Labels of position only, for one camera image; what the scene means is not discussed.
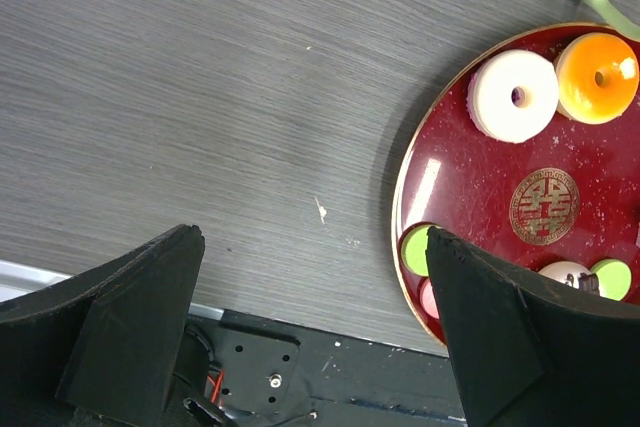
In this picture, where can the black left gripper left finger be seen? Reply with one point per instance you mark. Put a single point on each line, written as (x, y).
(102, 343)

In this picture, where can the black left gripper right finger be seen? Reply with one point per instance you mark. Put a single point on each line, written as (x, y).
(527, 350)

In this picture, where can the white chocolate sprinkle donut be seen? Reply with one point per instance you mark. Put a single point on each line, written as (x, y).
(565, 272)

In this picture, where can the pink macaron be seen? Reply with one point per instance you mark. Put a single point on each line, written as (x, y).
(427, 299)

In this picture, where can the small green macaron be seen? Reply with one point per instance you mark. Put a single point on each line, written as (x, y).
(614, 278)

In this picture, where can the large green macaron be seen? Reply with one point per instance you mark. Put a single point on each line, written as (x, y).
(413, 249)

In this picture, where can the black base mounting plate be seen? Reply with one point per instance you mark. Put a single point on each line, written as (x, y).
(241, 370)

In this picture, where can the red round lacquer tray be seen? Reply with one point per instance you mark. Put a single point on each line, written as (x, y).
(455, 177)

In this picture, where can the white frosted donut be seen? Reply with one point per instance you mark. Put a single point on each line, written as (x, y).
(513, 96)

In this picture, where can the orange glazed donut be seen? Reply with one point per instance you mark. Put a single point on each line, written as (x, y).
(598, 78)

